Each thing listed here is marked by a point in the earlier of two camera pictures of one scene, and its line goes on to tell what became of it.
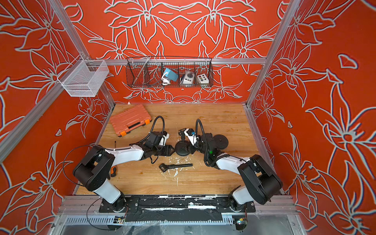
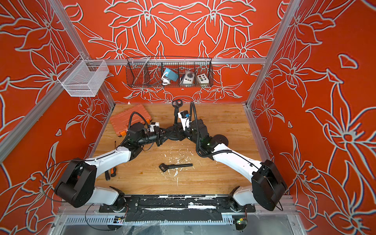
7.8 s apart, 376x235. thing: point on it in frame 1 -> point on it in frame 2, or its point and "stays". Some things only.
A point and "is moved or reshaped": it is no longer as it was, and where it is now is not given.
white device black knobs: [188, 79] stays
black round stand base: [181, 148] -> [174, 131]
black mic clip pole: [181, 132] is moved or reshaped
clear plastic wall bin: [83, 78] stays
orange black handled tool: [113, 171] stays
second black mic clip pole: [163, 167] stays
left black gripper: [168, 150] -> [159, 136]
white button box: [203, 80] stays
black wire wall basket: [151, 72] stays
